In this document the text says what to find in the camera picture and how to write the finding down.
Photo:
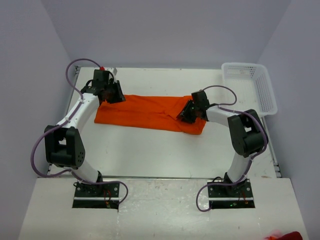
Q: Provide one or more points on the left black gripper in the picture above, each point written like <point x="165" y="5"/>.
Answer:
<point x="119" y="96"/>

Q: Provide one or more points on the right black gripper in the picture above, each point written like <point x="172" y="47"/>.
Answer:
<point x="185" y="113"/>

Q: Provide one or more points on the orange t shirt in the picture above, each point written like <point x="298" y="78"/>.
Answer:
<point x="149" y="112"/>

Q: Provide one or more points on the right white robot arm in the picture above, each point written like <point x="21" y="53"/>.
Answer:
<point x="247" y="134"/>

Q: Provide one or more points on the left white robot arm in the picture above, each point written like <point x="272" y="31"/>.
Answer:
<point x="64" y="147"/>

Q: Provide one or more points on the white plastic basket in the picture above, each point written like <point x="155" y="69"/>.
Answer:
<point x="252" y="86"/>

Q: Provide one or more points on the red cloth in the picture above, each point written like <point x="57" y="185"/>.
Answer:
<point x="295" y="235"/>

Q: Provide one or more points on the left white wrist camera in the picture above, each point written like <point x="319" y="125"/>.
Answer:
<point x="113" y="70"/>

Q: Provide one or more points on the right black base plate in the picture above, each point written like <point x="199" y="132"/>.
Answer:
<point x="231" y="197"/>

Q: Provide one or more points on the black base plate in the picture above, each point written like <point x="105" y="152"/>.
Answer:
<point x="231" y="197"/>
<point x="88" y="196"/>

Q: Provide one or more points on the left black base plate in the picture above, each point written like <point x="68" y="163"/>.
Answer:
<point x="88" y="196"/>

